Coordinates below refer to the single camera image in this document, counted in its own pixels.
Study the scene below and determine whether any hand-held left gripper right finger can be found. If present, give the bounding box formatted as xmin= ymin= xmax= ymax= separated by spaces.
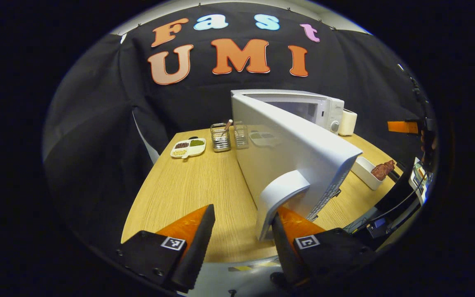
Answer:
xmin=271 ymin=205 xmax=380 ymax=289

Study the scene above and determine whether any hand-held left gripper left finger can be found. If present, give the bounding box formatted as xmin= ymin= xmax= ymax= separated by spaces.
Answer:
xmin=116 ymin=204 xmax=216 ymax=293

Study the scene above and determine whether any brown meat slice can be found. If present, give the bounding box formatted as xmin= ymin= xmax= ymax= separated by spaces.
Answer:
xmin=371 ymin=160 xmax=396 ymax=181

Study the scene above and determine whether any white microwave oven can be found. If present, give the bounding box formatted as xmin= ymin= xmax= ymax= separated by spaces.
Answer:
xmin=230 ymin=89 xmax=364 ymax=242

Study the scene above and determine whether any white toaster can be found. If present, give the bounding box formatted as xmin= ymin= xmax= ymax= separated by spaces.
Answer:
xmin=338 ymin=109 xmax=357 ymax=137

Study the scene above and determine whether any white rectangular ribbed tray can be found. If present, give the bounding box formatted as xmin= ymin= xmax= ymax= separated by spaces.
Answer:
xmin=351 ymin=157 xmax=386 ymax=190

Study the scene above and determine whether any white divided dish of beans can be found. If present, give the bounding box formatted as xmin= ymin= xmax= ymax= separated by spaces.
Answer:
xmin=170 ymin=138 xmax=206 ymax=159

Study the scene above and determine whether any metal wire basket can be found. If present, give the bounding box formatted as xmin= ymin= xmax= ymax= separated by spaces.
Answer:
xmin=210 ymin=123 xmax=231 ymax=152

